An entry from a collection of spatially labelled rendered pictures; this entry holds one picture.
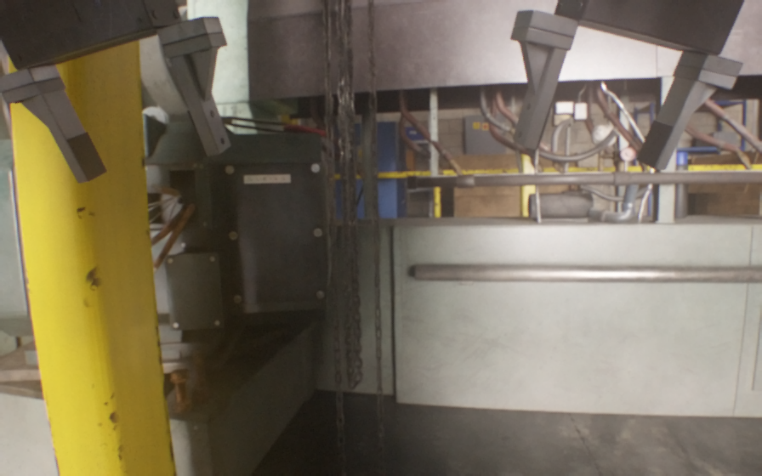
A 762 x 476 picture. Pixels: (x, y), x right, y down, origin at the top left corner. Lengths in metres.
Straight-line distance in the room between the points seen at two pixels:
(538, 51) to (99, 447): 0.60
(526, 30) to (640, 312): 1.15
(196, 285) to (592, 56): 1.24
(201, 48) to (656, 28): 0.34
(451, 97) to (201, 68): 1.39
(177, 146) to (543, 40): 0.77
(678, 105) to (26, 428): 1.38
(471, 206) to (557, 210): 2.75
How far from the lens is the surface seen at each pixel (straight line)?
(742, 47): 1.59
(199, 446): 0.97
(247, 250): 0.87
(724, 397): 1.61
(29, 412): 1.28
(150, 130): 0.94
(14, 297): 1.08
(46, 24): 0.40
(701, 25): 0.41
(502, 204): 4.09
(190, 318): 0.86
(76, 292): 0.52
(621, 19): 0.36
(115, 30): 0.37
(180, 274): 0.84
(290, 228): 0.85
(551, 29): 0.35
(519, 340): 1.32
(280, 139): 0.91
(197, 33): 0.34
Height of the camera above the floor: 0.69
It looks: 6 degrees down
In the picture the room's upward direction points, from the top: 1 degrees counter-clockwise
